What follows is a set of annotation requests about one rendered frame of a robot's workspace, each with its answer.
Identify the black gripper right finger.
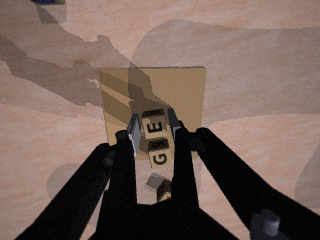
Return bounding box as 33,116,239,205
167,108,320,240

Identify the tan flat mat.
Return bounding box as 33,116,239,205
98,68,207,160

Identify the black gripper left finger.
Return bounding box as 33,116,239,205
14,113,142,240

